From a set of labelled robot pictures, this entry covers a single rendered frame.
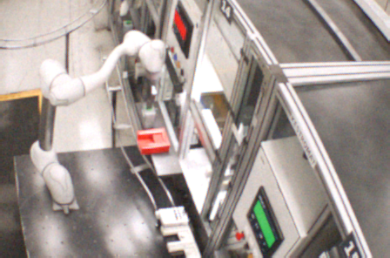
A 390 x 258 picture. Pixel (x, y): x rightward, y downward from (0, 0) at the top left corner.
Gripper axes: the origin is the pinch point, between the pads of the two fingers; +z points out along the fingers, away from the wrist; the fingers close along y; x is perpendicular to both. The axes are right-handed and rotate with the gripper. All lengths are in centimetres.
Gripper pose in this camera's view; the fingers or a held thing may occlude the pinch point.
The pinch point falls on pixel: (149, 103)
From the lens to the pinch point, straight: 271.4
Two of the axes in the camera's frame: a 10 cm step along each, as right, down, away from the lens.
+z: -1.4, 7.0, 7.0
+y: -2.9, -7.0, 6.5
